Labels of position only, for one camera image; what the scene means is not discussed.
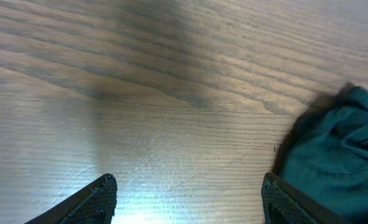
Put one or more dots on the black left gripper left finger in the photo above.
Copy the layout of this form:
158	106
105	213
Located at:
94	203

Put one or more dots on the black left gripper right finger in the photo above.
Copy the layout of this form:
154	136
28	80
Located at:
284	204

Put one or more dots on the black garment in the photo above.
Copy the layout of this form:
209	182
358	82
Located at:
326	155

